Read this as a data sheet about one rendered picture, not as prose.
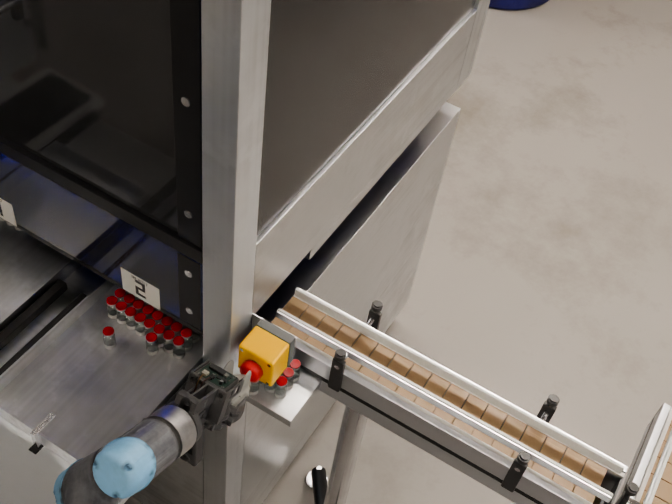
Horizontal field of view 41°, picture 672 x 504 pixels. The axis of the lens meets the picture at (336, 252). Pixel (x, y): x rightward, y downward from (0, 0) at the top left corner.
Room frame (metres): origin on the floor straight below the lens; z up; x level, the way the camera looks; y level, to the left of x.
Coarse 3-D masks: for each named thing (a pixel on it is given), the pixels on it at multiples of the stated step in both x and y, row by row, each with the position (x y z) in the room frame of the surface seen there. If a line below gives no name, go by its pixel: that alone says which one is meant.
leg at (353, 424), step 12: (348, 408) 0.94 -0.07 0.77; (348, 420) 0.94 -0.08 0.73; (360, 420) 0.94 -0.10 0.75; (348, 432) 0.93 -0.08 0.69; (360, 432) 0.94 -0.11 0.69; (348, 444) 0.93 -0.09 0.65; (360, 444) 0.95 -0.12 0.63; (336, 456) 0.94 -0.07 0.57; (348, 456) 0.93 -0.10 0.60; (336, 468) 0.94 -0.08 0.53; (348, 468) 0.94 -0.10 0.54; (336, 480) 0.94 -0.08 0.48; (348, 480) 0.94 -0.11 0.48; (336, 492) 0.93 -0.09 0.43
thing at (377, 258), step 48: (432, 144) 1.65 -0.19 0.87; (384, 192) 1.45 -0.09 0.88; (432, 192) 1.75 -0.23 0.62; (336, 240) 1.28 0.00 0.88; (384, 240) 1.48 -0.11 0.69; (288, 288) 1.13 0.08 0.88; (336, 288) 1.26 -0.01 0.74; (384, 288) 1.56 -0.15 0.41; (288, 432) 1.13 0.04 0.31; (192, 480) 0.92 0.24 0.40
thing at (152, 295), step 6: (126, 276) 0.97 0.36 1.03; (132, 276) 0.97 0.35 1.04; (126, 282) 0.97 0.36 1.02; (132, 282) 0.97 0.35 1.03; (144, 282) 0.96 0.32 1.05; (126, 288) 0.97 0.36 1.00; (132, 288) 0.97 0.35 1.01; (150, 288) 0.95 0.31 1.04; (156, 288) 0.94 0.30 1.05; (144, 294) 0.96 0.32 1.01; (150, 294) 0.95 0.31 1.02; (156, 294) 0.95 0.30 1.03; (144, 300) 0.96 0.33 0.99; (150, 300) 0.95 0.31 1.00; (156, 300) 0.95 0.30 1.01; (156, 306) 0.95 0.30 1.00
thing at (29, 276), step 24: (0, 240) 1.13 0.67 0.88; (24, 240) 1.14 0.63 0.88; (0, 264) 1.07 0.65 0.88; (24, 264) 1.08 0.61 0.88; (48, 264) 1.09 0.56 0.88; (72, 264) 1.08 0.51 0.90; (0, 288) 1.01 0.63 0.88; (24, 288) 1.02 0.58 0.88; (48, 288) 1.02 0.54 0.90; (0, 312) 0.96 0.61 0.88
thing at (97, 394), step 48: (96, 288) 1.02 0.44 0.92; (48, 336) 0.90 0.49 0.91; (96, 336) 0.94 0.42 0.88; (144, 336) 0.96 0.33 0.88; (0, 384) 0.80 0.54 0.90; (48, 384) 0.82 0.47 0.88; (96, 384) 0.84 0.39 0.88; (144, 384) 0.85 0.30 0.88; (48, 432) 0.73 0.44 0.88; (96, 432) 0.74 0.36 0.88
